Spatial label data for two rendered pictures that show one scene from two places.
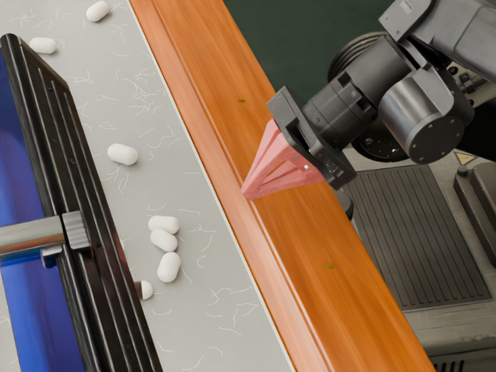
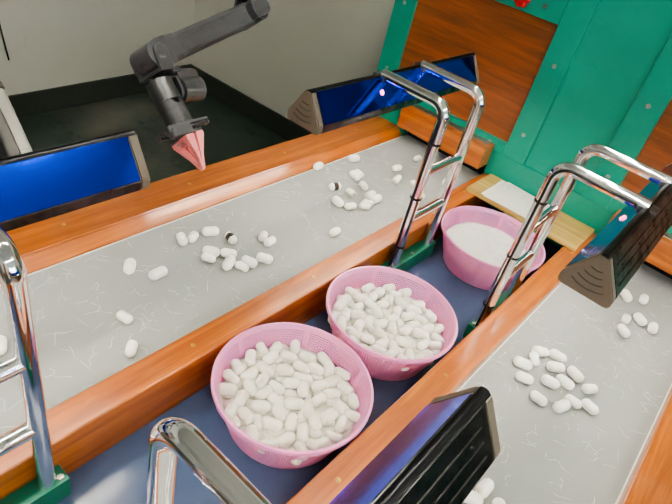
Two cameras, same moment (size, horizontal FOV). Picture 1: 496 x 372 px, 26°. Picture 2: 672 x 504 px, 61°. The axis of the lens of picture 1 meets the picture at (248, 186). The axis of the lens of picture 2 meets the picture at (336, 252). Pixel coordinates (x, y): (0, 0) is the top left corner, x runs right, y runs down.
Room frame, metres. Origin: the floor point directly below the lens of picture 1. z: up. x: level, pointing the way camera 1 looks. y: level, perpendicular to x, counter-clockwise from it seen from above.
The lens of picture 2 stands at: (1.23, 1.00, 1.50)
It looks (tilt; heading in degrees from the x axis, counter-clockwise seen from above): 36 degrees down; 229
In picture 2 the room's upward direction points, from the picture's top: 15 degrees clockwise
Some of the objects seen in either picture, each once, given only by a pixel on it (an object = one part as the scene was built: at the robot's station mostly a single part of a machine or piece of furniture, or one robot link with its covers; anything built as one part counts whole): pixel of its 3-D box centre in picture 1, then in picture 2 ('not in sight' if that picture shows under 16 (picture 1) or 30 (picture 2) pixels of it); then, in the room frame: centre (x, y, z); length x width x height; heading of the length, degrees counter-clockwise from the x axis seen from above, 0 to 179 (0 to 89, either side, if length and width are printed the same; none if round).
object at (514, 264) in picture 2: not in sight; (563, 264); (0.25, 0.55, 0.90); 0.20 x 0.19 x 0.45; 18
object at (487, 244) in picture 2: not in sight; (484, 254); (0.15, 0.30, 0.71); 0.22 x 0.22 x 0.06
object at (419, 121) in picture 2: not in sight; (444, 134); (-0.01, -0.10, 0.83); 0.30 x 0.06 x 0.07; 108
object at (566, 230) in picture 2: not in sight; (529, 209); (-0.06, 0.24, 0.77); 0.33 x 0.15 x 0.01; 108
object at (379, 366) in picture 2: not in sight; (386, 326); (0.57, 0.44, 0.72); 0.27 x 0.27 x 0.10
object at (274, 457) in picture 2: not in sight; (289, 398); (0.83, 0.52, 0.72); 0.27 x 0.27 x 0.10
